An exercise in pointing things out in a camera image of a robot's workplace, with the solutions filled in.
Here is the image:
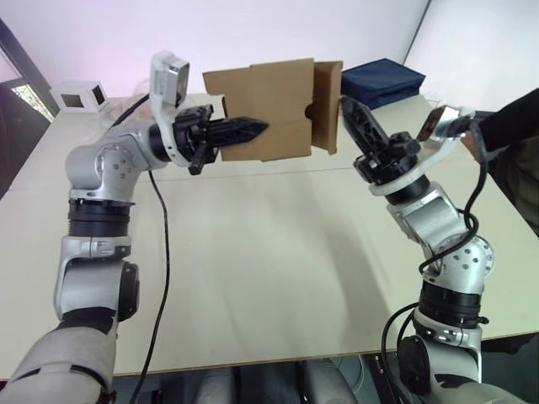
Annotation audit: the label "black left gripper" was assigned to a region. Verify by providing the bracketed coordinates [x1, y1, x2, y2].
[172, 104, 270, 176]

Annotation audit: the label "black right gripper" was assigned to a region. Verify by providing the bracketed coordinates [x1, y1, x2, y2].
[339, 96, 424, 185]

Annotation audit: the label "small brown cardboard box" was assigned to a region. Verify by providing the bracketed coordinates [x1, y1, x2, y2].
[201, 57, 344, 164]

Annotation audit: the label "navy blue fabric box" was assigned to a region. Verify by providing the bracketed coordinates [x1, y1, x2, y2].
[339, 58, 426, 111]

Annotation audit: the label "black box with white print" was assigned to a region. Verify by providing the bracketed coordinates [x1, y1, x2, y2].
[370, 352, 401, 404]

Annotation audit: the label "person's bare hand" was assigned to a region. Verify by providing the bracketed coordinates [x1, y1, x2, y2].
[462, 129, 486, 164]

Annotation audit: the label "clear plastic bag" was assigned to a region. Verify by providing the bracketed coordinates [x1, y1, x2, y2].
[104, 82, 153, 121]

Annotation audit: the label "person's dark clothed body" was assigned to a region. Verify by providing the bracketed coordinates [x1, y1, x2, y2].
[488, 141, 539, 237]

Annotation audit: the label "white cube with dark windows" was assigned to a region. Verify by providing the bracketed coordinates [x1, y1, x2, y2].
[49, 79, 109, 114]

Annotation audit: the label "dark grey rounded shape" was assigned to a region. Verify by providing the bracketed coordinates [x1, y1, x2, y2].
[191, 367, 239, 404]
[301, 357, 353, 404]

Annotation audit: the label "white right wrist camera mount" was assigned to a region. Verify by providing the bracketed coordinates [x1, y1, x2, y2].
[368, 104, 479, 197]

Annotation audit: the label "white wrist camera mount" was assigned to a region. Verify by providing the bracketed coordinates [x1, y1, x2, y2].
[149, 50, 191, 167]
[368, 104, 479, 197]

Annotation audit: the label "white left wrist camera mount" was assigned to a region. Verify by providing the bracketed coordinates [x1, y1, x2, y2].
[149, 50, 191, 167]

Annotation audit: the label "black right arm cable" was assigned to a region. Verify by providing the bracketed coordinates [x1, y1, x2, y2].
[381, 115, 492, 380]

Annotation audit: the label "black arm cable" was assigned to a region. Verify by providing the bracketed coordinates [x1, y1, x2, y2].
[381, 115, 492, 380]
[107, 94, 172, 404]

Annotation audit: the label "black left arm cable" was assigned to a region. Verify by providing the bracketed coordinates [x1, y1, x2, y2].
[107, 94, 172, 404]

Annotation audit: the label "dark window frame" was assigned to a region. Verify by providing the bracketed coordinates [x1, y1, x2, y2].
[0, 16, 60, 123]

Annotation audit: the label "thin white cable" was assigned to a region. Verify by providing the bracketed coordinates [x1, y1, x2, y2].
[353, 353, 370, 391]

